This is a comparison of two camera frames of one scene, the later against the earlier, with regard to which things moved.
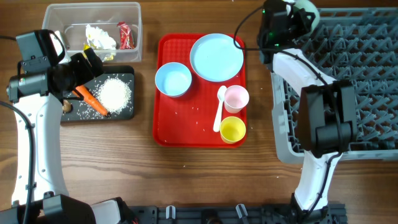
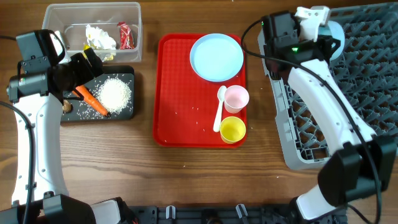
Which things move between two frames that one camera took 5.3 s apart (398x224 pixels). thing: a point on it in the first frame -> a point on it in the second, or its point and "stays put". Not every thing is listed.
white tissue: [99, 38] stays put
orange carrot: [91, 98] stays put
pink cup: [236, 97] stays put
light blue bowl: [173, 79] -> [332, 28]
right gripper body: [295, 27] -> [323, 44]
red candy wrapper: [126, 39] stays put
